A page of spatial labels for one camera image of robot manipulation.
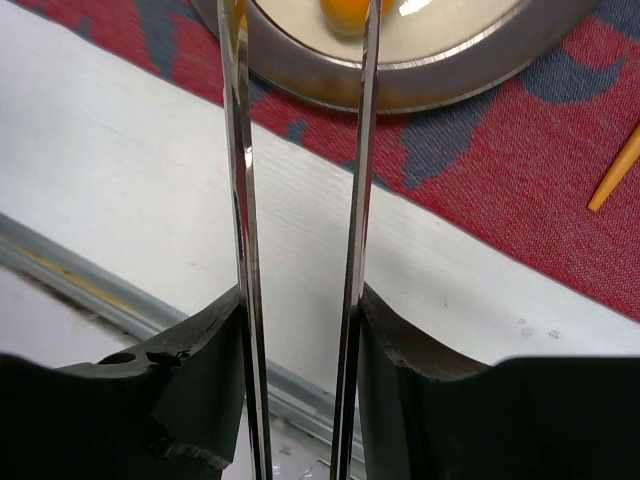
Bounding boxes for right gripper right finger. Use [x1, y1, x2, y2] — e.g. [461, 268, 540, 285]
[358, 289, 639, 479]

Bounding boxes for orange plastic knife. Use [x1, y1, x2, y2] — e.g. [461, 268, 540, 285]
[588, 126, 640, 212]

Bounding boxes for red patterned placemat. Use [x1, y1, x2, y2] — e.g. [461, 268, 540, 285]
[13, 1, 639, 321]

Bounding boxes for dark rimmed white plate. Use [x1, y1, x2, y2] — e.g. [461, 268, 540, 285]
[189, 0, 599, 115]

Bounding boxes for metal tongs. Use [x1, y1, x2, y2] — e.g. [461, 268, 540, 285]
[217, 1, 384, 479]

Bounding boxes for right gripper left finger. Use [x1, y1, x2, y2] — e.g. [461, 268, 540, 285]
[1, 289, 245, 479]

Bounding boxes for small striped croissant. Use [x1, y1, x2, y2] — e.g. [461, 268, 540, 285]
[319, 0, 370, 38]

